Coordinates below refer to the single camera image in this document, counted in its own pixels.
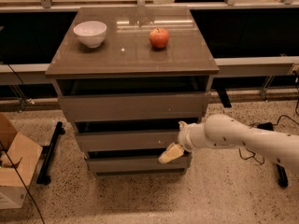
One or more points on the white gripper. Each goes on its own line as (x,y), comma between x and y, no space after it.
(184,138)

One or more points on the grey drawer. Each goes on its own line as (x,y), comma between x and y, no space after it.
(130,107)
(137,164)
(126,140)

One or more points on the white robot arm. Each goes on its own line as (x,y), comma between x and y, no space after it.
(221,131)

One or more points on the grey drawer cabinet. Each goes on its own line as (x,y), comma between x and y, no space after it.
(127,64)

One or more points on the red apple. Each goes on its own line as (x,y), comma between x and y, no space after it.
(159,38)

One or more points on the black right stand foot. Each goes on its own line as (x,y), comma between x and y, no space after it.
(282,177)

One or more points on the black stand foot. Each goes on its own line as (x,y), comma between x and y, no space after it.
(48,151)
(282,177)

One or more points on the black left stand foot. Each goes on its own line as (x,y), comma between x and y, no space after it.
(48,151)

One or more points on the white ceramic bowl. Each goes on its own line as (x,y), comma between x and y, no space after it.
(91,33)

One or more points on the cardboard box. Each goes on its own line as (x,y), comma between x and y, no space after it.
(19,158)

